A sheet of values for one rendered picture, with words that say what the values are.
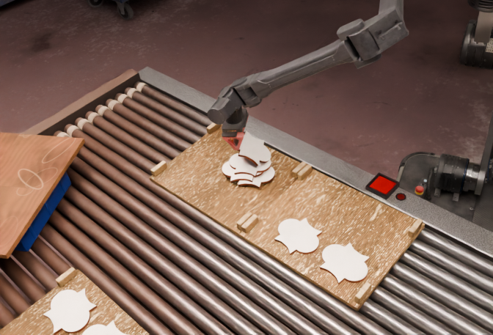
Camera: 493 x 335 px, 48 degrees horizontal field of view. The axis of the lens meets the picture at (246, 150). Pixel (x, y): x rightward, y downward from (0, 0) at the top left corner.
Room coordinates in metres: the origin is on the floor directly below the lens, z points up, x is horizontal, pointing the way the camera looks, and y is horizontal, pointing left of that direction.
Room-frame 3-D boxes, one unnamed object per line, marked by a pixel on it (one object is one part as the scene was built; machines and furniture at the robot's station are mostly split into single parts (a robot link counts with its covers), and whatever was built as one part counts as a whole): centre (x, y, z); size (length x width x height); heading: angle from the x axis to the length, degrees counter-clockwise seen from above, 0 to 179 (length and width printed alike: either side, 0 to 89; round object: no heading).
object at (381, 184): (1.18, -0.41, 0.92); 0.06 x 0.06 x 0.01; 42
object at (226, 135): (1.33, 0.03, 1.09); 0.07 x 0.07 x 0.09; 76
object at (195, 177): (1.33, 0.07, 0.93); 0.41 x 0.35 x 0.02; 43
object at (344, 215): (1.03, -0.21, 0.93); 0.41 x 0.35 x 0.02; 43
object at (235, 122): (1.35, 0.02, 1.16); 0.10 x 0.07 x 0.07; 166
